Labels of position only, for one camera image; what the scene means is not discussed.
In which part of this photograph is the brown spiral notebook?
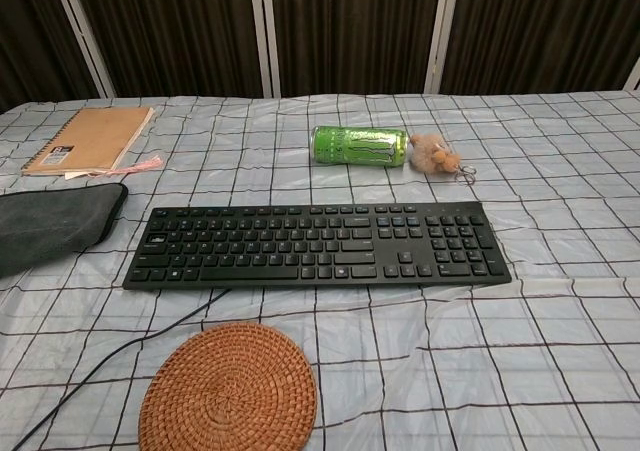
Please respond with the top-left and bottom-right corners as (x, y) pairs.
(20, 105), (160, 180)

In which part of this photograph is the dark grey fabric pouch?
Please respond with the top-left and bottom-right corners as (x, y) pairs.
(0, 182), (130, 279)

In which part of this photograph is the thin black cable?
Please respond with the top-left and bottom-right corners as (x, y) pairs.
(9, 287), (232, 451)

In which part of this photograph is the pink tassel bookmark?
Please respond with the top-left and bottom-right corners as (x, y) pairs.
(106, 155), (166, 177)

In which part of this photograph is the black computer keyboard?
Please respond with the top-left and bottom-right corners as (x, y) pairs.
(121, 201), (514, 292)

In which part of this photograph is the dark folding screen with white frame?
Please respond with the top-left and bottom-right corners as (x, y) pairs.
(0, 0), (640, 116)

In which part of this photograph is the fluffy beige plush keychain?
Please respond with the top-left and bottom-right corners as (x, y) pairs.
(409, 132), (479, 186)

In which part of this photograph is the round woven rattan mat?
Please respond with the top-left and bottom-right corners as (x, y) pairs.
(137, 321), (318, 451)

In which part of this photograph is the white checked tablecloth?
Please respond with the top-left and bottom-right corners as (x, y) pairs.
(0, 88), (640, 451)

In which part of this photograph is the green Monster energy can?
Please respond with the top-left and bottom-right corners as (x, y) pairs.
(311, 125), (412, 167)

